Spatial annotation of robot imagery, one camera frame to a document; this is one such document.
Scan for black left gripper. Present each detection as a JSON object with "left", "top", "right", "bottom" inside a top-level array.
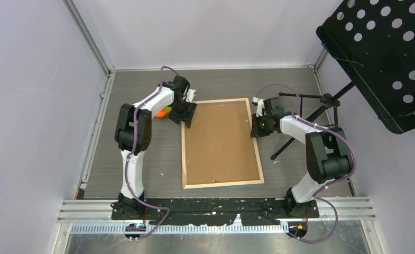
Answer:
[{"left": 169, "top": 98, "right": 196, "bottom": 128}]

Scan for brown backing board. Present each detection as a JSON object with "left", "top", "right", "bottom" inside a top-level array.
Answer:
[{"left": 185, "top": 101, "right": 261, "bottom": 186}]

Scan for light wooden picture frame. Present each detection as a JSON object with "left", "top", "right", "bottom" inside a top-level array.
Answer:
[{"left": 181, "top": 97, "right": 265, "bottom": 190}]

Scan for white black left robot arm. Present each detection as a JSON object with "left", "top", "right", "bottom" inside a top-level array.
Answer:
[{"left": 113, "top": 75, "right": 197, "bottom": 219}]

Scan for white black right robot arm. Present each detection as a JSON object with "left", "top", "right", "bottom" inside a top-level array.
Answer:
[{"left": 250, "top": 97, "right": 354, "bottom": 217}]

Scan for orange horseshoe toy block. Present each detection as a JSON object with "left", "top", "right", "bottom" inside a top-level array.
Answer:
[{"left": 155, "top": 106, "right": 172, "bottom": 119}]

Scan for black music stand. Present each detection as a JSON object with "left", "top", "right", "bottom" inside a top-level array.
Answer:
[{"left": 271, "top": 0, "right": 415, "bottom": 161}]

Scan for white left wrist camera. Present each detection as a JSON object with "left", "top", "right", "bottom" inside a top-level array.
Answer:
[{"left": 185, "top": 88, "right": 196, "bottom": 103}]

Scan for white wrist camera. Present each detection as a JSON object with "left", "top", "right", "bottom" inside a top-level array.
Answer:
[
  {"left": 185, "top": 88, "right": 196, "bottom": 103},
  {"left": 252, "top": 96, "right": 265, "bottom": 117}
]

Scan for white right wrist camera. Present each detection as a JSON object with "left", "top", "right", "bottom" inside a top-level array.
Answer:
[{"left": 252, "top": 96, "right": 265, "bottom": 117}]

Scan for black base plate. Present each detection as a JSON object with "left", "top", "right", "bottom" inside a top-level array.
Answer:
[{"left": 110, "top": 197, "right": 319, "bottom": 226}]

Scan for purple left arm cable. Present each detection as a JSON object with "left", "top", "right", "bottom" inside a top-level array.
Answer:
[{"left": 123, "top": 66, "right": 180, "bottom": 241}]

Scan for aluminium front rail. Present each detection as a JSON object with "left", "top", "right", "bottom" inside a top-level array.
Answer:
[{"left": 57, "top": 197, "right": 376, "bottom": 235}]

